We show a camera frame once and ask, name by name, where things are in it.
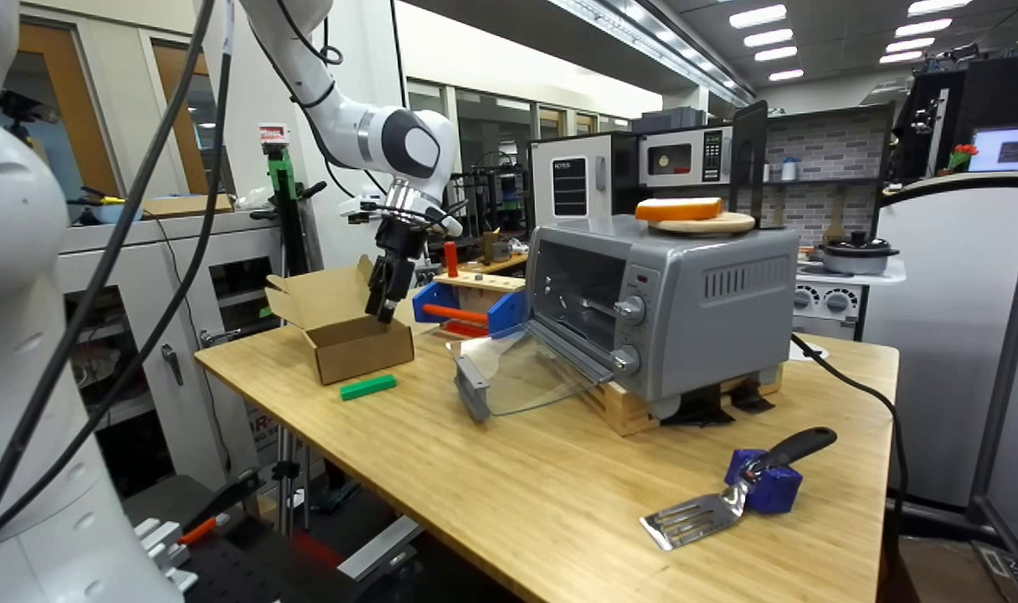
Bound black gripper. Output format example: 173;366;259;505
362;213;430;329

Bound green rectangular block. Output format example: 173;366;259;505
337;371;403;404

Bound open brown cardboard box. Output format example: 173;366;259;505
265;253;418;387

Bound orange toy hammer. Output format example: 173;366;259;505
420;300;493;337

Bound green and red stand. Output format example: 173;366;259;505
259;124;310;278

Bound white storage cabinet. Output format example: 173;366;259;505
53;204;301;497

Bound wooden board under oven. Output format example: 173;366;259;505
571;371;779;438

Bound toy bread slice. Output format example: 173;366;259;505
631;194;726;224

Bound grey toaster oven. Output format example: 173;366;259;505
525;213;803;427

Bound round wooden plate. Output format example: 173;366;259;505
645;211;759;241

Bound black stand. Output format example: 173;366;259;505
726;97;770;220

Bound blue spatula holder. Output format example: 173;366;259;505
724;445;805;520

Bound grey partition panel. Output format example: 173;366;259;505
864;170;1018;512

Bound glass oven door with handle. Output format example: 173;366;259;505
451;332;602;424

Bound metal spatula black handle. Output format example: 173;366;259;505
640;424;839;553

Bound black oven power cord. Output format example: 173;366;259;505
790;332;908;529

